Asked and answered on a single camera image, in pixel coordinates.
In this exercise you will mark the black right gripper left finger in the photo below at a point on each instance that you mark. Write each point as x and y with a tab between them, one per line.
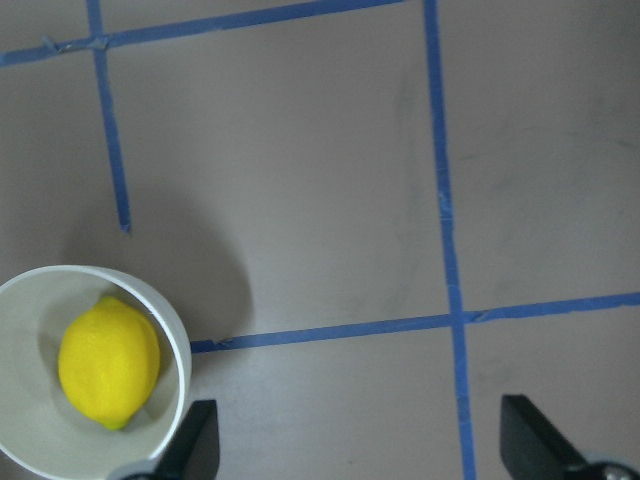
194	452

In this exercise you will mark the yellow lemon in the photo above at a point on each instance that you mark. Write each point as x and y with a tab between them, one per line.
109	362

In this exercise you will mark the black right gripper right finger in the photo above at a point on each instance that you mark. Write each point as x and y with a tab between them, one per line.
532	448

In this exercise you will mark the white ceramic bowl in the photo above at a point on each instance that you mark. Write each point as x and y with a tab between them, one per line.
40	429

